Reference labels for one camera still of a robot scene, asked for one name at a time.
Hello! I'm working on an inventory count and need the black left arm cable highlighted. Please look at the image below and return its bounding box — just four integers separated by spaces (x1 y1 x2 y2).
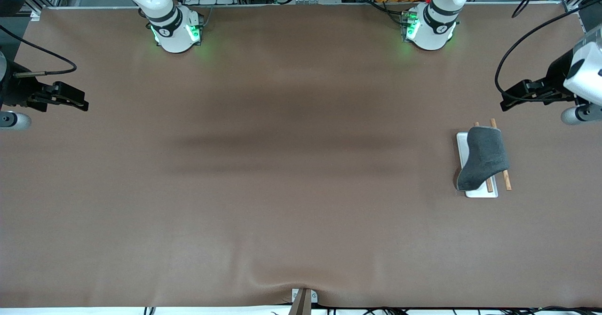
494 0 602 102

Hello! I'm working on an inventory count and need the metal table edge bracket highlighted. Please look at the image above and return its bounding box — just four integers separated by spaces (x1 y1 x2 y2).
291 288 318 315

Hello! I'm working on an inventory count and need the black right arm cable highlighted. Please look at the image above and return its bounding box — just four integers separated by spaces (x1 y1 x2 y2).
0 25 78 79

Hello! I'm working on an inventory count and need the grey and purple microfibre towel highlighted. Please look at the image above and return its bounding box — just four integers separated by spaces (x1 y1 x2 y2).
456 126 511 192

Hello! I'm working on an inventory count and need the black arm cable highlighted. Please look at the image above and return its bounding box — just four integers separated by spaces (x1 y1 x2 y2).
494 0 602 102
0 25 78 79

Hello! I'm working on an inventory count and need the brown table cover mat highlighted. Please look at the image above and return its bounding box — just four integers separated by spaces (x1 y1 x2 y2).
0 4 602 309

